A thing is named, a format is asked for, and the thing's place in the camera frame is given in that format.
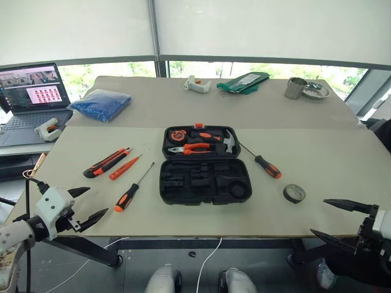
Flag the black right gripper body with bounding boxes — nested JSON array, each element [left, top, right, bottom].
[[356, 204, 391, 272]]

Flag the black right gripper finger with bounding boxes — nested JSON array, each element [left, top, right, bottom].
[[310, 228, 357, 256], [323, 198, 372, 215]]

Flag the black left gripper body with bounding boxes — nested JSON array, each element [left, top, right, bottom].
[[56, 208, 82, 235]]

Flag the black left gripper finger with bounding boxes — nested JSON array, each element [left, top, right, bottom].
[[79, 208, 109, 231], [67, 187, 91, 200]]

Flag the orange black utility knife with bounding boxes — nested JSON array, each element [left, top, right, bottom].
[[82, 147, 131, 179]]

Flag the orange black handled screwdriver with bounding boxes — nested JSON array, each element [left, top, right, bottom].
[[114, 161, 155, 213], [239, 142, 283, 179]]

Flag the orange voltage tester pen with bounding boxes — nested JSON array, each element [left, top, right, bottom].
[[109, 153, 144, 181]]

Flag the black tool case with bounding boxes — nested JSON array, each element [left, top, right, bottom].
[[158, 123, 253, 206]]

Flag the grey white sneaker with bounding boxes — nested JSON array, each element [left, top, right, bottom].
[[316, 258, 337, 289]]

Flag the black electrical tape roll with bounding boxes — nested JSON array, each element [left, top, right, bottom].
[[282, 184, 307, 204]]

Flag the white glue gun orange trigger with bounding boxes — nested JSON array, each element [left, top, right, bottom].
[[34, 117, 62, 142]]

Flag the white side desk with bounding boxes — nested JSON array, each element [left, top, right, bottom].
[[0, 140, 58, 157]]

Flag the open dark laptop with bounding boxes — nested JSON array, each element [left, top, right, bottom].
[[0, 62, 75, 148]]

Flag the blue plastic bag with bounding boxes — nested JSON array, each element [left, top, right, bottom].
[[67, 89, 133, 124]]

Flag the grey rounded robot leg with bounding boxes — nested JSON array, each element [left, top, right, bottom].
[[143, 264, 183, 293], [218, 267, 259, 293]]

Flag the stainless steel round dish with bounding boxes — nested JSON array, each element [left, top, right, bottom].
[[301, 81, 332, 99]]

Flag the stainless steel cup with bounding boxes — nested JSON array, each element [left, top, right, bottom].
[[284, 77, 309, 100]]

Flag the green flat package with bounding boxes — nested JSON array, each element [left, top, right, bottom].
[[216, 71, 271, 96]]

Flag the white roller blind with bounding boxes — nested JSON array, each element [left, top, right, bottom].
[[0, 0, 155, 67], [154, 0, 391, 67]]

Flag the grey window mullion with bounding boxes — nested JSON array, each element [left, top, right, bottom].
[[147, 0, 169, 78]]

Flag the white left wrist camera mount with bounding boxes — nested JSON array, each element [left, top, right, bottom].
[[34, 187, 76, 241]]

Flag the thin white floor cable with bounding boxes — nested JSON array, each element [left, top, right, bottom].
[[53, 236, 131, 293]]

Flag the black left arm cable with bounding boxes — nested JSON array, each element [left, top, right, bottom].
[[24, 178, 47, 293]]

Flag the black table frame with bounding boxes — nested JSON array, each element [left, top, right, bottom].
[[42, 236, 324, 269]]

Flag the white charging cable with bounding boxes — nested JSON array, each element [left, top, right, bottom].
[[195, 236, 224, 293]]

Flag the orange handled pliers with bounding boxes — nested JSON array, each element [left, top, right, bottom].
[[167, 142, 212, 156]]

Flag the claw hammer orange black handle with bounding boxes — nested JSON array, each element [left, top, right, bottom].
[[188, 128, 239, 155]]

